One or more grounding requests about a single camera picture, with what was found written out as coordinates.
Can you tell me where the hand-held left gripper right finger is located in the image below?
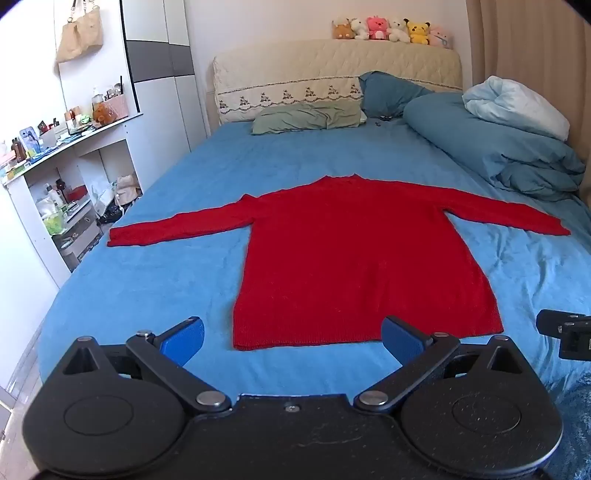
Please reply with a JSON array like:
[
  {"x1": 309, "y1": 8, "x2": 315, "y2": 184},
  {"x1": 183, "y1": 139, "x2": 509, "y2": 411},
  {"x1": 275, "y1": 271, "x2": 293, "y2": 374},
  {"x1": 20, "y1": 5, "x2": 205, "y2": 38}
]
[{"x1": 353, "y1": 316, "x2": 528, "y2": 415}]

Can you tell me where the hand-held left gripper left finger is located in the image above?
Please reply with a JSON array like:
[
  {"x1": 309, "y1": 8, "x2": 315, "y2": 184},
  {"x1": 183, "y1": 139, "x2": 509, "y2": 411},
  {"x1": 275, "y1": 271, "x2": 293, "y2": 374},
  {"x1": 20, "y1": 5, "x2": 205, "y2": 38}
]
[{"x1": 61, "y1": 316, "x2": 232, "y2": 417}]

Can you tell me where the red knit sweater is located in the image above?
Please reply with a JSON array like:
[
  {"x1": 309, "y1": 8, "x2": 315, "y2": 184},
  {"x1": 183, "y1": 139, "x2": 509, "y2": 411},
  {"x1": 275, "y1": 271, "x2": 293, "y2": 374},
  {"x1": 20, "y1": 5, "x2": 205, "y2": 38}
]
[{"x1": 107, "y1": 174, "x2": 572, "y2": 352}]

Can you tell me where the blue fluffy rug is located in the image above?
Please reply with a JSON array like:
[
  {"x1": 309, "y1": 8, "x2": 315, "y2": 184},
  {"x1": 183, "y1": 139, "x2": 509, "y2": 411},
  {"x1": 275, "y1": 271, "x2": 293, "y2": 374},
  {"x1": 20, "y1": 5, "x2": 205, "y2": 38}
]
[{"x1": 545, "y1": 374, "x2": 591, "y2": 480}]

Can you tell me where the bed with blue sheet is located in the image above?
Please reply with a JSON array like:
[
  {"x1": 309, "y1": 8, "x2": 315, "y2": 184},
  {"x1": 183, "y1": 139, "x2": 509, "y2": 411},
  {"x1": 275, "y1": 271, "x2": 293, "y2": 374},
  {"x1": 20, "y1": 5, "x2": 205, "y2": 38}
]
[{"x1": 37, "y1": 121, "x2": 591, "y2": 416}]

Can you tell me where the beige cloth bag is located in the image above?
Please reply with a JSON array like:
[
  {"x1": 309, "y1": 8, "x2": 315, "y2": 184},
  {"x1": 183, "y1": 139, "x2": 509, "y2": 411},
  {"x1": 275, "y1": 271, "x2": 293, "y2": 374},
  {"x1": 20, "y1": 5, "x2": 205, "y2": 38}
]
[{"x1": 115, "y1": 173, "x2": 141, "y2": 206}]

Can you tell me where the blue duvet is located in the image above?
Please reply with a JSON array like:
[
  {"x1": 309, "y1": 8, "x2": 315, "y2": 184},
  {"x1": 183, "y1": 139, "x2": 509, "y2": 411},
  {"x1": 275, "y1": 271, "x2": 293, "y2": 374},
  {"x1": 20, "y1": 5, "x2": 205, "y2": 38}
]
[{"x1": 404, "y1": 92, "x2": 587, "y2": 201}]

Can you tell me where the white shelf unit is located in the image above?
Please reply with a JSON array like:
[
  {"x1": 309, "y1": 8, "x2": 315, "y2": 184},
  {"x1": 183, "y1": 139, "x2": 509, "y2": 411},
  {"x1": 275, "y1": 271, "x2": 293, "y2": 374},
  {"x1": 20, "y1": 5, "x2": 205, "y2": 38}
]
[{"x1": 0, "y1": 113, "x2": 144, "y2": 289}]

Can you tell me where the white pillow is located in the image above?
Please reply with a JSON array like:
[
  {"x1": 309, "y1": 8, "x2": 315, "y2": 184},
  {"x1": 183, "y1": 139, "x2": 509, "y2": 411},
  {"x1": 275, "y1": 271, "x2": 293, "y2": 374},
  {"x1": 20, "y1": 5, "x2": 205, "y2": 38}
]
[{"x1": 463, "y1": 76, "x2": 571, "y2": 141}]

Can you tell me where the pink basket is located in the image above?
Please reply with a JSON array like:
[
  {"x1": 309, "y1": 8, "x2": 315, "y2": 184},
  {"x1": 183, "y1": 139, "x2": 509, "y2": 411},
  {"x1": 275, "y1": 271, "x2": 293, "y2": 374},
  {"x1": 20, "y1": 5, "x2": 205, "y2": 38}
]
[{"x1": 105, "y1": 93, "x2": 130, "y2": 118}]

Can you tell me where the green pillow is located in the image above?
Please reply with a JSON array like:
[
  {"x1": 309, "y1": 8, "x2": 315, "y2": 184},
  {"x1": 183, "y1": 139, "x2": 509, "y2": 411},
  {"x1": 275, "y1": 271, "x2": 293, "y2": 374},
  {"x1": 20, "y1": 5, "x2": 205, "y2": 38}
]
[{"x1": 252, "y1": 100, "x2": 365, "y2": 136}]

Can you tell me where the blue pillow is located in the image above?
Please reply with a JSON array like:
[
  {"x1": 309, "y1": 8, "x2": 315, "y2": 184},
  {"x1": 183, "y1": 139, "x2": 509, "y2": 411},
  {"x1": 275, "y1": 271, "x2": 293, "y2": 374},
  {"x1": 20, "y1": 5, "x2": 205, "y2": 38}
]
[{"x1": 359, "y1": 71, "x2": 435, "y2": 118}]

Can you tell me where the white and grey wardrobe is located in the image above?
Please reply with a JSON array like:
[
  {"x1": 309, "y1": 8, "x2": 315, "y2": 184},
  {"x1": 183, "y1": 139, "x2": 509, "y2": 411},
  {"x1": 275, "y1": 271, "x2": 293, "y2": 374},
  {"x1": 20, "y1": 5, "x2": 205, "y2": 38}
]
[{"x1": 121, "y1": 0, "x2": 208, "y2": 153}]

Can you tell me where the beige quilted headboard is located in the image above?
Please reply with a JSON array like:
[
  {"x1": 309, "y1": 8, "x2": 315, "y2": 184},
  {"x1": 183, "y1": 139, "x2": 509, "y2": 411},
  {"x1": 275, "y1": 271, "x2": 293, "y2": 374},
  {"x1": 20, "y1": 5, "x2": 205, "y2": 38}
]
[{"x1": 212, "y1": 39, "x2": 464, "y2": 125}]

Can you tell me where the beige curtain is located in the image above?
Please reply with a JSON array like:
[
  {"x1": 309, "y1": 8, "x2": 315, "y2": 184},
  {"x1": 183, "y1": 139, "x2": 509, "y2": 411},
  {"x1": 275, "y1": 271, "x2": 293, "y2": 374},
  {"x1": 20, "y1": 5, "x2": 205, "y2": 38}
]
[{"x1": 466, "y1": 0, "x2": 591, "y2": 162}]

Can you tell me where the row of plush toys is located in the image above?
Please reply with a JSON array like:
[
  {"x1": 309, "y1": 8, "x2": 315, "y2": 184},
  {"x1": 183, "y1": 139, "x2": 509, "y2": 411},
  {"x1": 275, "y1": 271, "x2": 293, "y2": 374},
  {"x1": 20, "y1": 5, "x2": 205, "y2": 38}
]
[{"x1": 331, "y1": 16, "x2": 453, "y2": 49}]

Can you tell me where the beige handbag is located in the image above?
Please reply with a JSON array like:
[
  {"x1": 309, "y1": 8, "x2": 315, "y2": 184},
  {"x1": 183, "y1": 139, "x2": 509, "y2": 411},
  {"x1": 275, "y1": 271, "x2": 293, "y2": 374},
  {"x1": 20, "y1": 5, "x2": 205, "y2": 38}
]
[{"x1": 55, "y1": 0, "x2": 104, "y2": 64}]

